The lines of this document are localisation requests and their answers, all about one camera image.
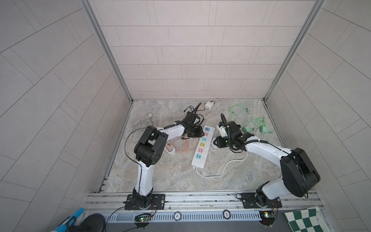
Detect pink charger with cable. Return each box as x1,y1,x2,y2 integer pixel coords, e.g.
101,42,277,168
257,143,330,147
172,139,196,153

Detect long multicolour power strip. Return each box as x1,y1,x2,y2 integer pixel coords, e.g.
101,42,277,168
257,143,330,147
191,125,215,169

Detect small blue-socket power strip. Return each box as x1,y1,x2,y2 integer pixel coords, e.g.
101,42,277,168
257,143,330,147
165,142,176,156

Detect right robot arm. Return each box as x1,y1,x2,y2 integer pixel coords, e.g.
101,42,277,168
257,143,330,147
214,121,320,208

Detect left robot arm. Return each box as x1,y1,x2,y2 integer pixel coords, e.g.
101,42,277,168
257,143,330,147
125,110,204,210

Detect green white checkerboard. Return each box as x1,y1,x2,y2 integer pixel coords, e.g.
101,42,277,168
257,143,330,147
285,206,331,232

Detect black round stool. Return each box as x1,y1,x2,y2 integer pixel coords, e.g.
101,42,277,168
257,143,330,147
78,214,106,232

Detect long strip white cord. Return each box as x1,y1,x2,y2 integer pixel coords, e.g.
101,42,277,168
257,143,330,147
195,150,249,179

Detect white charger black cable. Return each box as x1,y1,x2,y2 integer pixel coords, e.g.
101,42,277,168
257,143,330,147
183,100,216,114

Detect green charger with cable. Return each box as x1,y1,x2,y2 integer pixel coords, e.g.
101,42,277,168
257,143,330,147
242,117,274,134

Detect green cable bundle far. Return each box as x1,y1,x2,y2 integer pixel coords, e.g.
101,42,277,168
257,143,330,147
228,104,252,118

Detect white power strip cord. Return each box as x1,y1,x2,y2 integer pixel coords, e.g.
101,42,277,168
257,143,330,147
133,112,154,131

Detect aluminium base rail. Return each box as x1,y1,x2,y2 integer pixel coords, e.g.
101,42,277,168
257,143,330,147
82,190,324,223

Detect blue handled tool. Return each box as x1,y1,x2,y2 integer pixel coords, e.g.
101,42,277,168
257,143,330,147
52,208,84,232

